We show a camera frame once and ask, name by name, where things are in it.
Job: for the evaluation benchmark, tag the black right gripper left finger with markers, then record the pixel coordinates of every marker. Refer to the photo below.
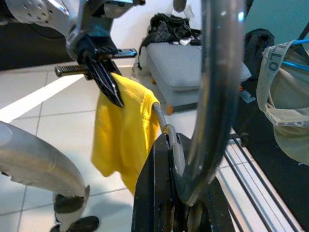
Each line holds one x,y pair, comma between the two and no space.
152,193

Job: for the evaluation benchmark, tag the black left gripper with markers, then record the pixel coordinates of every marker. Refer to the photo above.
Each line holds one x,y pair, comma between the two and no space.
84,48

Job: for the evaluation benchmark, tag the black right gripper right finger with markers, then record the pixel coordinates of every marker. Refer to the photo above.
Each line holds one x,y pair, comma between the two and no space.
217,217

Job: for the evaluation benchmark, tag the yellow garment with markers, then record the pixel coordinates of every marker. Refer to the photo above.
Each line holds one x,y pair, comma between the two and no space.
120,135

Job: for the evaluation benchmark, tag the blue hanger carrying grey garment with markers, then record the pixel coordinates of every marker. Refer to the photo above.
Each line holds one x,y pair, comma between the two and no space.
294,65

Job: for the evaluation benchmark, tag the grey upholstered ottoman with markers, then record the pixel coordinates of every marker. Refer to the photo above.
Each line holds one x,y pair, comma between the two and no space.
173,67

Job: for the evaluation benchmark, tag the black carpet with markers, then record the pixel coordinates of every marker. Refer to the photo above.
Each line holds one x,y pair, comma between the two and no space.
277,181

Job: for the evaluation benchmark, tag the black metal clothes rack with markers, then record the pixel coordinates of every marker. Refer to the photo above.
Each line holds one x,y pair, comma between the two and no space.
243,138

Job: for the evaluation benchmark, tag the black pile of gear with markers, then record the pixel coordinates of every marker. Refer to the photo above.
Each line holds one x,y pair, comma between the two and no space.
169,26

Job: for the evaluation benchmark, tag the grey garment with lettering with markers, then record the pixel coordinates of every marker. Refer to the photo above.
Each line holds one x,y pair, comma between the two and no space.
285,96

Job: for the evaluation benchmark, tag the black backpack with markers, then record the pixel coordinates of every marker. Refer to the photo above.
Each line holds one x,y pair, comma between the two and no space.
258,48

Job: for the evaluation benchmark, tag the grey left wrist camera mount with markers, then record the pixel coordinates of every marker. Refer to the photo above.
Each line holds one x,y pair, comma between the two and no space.
72,41

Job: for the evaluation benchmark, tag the grey metal bracket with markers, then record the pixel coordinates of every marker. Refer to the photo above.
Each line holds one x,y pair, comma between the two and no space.
247,96

